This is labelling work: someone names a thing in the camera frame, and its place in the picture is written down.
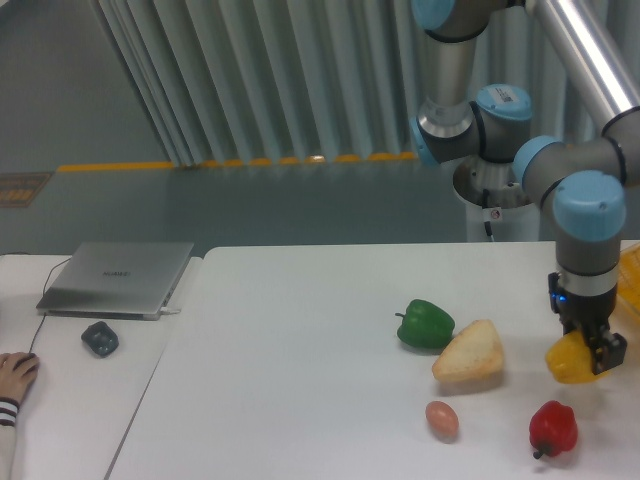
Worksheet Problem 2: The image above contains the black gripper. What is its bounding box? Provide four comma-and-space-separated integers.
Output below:
548, 272, 627, 375

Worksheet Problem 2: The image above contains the yellow bell pepper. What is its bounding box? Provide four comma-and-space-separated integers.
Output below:
545, 335, 609, 385

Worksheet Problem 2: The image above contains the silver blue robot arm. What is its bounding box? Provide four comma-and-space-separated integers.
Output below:
411, 1, 639, 374

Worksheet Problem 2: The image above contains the striped sleeve forearm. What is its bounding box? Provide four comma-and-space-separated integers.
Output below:
0, 398, 19, 480

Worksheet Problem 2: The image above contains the red bell pepper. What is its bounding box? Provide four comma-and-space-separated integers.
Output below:
529, 400, 578, 459

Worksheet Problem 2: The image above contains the green bell pepper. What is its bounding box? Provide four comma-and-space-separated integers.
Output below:
397, 299, 455, 349

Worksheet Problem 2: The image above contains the person's hand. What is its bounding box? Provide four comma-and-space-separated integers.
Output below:
0, 352, 39, 406

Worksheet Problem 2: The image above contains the yellow plastic basket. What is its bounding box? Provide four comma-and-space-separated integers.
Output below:
617, 243, 640, 323

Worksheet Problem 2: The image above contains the bread slice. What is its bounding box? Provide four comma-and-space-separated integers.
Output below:
432, 319, 505, 383

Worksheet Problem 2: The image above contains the brown egg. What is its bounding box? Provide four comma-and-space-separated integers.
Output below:
425, 400, 459, 441

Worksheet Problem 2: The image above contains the white usb dongle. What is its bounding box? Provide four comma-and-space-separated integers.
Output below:
159, 307, 181, 316

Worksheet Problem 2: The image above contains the silver closed laptop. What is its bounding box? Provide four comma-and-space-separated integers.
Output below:
37, 242, 193, 320

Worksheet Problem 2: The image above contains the small black plastic tray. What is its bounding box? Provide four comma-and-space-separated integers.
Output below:
81, 321, 119, 358

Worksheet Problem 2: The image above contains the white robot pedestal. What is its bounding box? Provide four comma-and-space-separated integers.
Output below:
453, 156, 540, 242

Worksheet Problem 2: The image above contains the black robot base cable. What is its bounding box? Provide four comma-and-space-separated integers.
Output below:
481, 188, 497, 243

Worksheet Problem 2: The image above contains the black mouse cable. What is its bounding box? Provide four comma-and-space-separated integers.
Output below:
25, 254, 75, 356

